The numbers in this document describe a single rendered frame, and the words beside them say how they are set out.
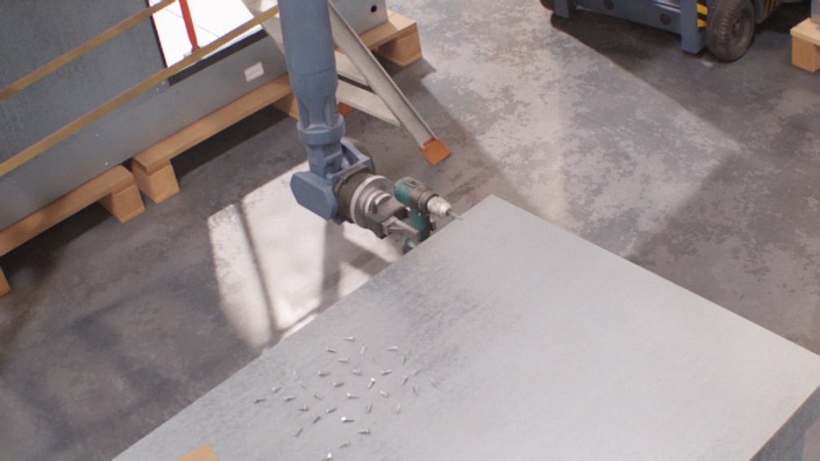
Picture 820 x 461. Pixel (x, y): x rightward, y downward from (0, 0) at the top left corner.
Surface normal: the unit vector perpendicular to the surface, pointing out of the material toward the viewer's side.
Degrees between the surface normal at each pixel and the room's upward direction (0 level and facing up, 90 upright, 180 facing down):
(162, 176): 90
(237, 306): 0
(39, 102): 90
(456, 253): 0
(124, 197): 90
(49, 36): 90
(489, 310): 0
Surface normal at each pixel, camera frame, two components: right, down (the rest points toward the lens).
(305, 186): -0.73, 0.43
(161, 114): 0.63, 0.40
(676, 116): -0.15, -0.78
